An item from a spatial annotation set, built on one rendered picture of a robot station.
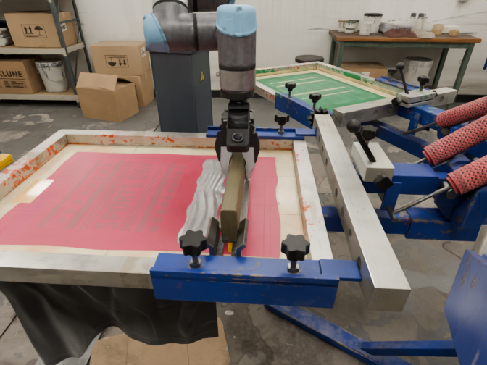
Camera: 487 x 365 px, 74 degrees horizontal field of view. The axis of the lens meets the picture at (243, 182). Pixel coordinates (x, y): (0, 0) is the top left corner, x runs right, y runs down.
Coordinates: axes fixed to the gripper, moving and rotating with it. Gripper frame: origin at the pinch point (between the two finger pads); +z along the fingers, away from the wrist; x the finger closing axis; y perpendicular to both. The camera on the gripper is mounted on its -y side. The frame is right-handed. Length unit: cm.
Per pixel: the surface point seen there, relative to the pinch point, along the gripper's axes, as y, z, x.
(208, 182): 4.7, 4.7, 8.0
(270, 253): -19.3, 5.6, -7.8
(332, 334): 25, 96, -40
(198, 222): -11.8, 4.8, 7.6
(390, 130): 51, 8, -53
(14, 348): 13, 101, 103
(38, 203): -6.0, 5.3, 46.7
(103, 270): -28.6, 2.1, 20.3
